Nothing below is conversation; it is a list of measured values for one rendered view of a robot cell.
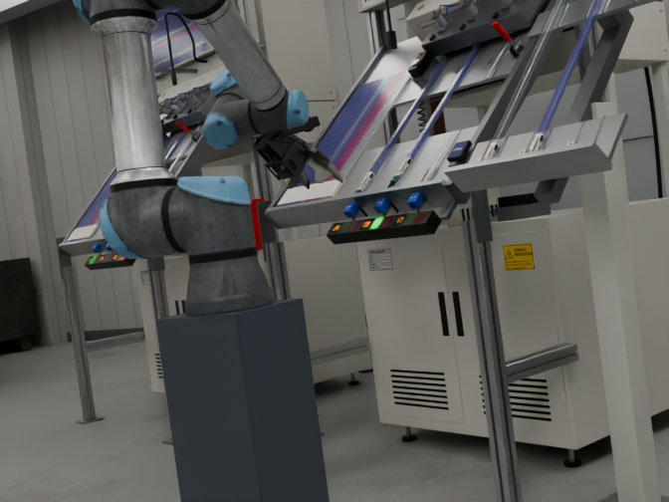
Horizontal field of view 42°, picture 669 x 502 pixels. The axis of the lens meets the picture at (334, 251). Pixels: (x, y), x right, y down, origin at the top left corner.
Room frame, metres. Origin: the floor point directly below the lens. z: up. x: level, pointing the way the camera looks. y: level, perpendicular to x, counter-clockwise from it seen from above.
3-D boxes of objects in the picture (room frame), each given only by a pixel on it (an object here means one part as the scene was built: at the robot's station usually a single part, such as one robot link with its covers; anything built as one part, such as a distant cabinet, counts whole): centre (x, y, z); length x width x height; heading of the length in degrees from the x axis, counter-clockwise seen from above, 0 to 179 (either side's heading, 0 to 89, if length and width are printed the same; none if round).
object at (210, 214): (1.49, 0.20, 0.72); 0.13 x 0.12 x 0.14; 69
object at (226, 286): (1.49, 0.19, 0.60); 0.15 x 0.15 x 0.10
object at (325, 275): (3.53, 0.51, 0.66); 1.01 x 0.73 x 1.31; 129
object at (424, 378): (2.54, -0.54, 0.31); 0.70 x 0.65 x 0.62; 39
